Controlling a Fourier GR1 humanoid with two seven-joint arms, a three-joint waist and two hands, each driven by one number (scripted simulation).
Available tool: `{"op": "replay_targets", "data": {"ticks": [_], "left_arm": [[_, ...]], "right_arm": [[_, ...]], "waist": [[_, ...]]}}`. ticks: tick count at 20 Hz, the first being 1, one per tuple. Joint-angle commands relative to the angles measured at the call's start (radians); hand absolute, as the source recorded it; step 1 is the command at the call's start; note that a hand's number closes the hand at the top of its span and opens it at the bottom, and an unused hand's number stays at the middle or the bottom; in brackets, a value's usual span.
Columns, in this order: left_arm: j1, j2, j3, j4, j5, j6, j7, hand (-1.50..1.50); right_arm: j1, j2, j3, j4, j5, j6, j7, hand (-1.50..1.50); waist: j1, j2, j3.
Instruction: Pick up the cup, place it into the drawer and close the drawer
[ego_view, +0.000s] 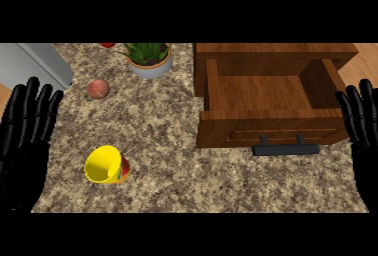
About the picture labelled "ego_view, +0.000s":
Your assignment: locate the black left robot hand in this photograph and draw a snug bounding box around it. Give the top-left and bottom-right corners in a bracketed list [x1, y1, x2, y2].
[0, 76, 65, 214]

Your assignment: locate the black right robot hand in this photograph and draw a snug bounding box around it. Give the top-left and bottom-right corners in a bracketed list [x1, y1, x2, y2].
[336, 78, 378, 214]

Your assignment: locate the yellow cup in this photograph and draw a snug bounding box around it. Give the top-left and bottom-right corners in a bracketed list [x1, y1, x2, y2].
[83, 145, 132, 185]

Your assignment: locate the wooden drawer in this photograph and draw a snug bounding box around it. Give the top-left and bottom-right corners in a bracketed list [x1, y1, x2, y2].
[197, 58, 352, 149]

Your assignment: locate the pink round fruit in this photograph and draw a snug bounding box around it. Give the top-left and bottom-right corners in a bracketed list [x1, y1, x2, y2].
[88, 79, 111, 100]

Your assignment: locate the grey appliance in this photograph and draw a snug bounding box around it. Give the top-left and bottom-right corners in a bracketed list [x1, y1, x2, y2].
[0, 43, 76, 92]

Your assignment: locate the wooden cabinet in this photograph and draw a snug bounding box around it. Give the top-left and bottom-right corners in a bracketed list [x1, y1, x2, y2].
[192, 43, 361, 98]

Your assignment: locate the potted green plant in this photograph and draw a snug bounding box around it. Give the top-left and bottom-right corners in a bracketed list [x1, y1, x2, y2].
[114, 43, 175, 80]

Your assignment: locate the dark grey drawer handle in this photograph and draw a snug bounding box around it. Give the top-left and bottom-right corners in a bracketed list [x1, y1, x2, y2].
[251, 134, 321, 157]

